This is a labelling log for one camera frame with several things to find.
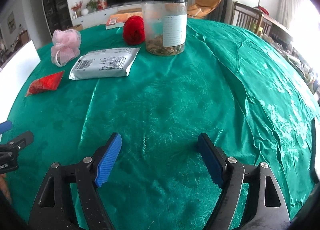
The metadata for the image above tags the orange lounge chair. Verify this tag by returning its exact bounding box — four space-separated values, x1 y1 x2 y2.
187 0 221 19

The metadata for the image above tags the red flower vase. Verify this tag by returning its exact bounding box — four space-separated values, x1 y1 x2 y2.
71 1 83 19

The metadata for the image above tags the silver foil packet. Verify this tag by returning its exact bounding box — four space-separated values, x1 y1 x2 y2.
69 47 140 81

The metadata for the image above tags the green satin tablecloth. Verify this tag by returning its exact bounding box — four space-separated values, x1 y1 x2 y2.
2 20 319 229

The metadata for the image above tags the smartphone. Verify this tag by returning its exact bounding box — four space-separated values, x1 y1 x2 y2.
310 117 319 183

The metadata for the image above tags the clear jar black lid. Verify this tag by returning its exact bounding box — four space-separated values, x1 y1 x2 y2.
141 0 188 56

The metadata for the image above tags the brown cardboard box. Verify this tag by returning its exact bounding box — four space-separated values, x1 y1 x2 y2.
71 24 84 31

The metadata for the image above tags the blue red snack packet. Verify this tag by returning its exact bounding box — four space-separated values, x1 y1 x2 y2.
25 71 64 96

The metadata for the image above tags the pink mesh bath sponge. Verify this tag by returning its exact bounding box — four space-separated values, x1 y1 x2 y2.
51 29 81 67

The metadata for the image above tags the wooden bench seat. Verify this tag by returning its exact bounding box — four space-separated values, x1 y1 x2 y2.
230 2 293 44

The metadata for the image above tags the white cardboard box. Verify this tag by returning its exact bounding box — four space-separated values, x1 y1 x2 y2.
0 40 40 122

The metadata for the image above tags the orange book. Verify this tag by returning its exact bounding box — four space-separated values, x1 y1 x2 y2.
105 12 143 30

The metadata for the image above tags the dark bookshelf cabinet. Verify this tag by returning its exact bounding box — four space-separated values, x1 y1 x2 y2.
42 0 72 35

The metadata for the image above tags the red yarn ball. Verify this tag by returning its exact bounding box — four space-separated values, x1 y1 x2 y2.
123 15 145 45

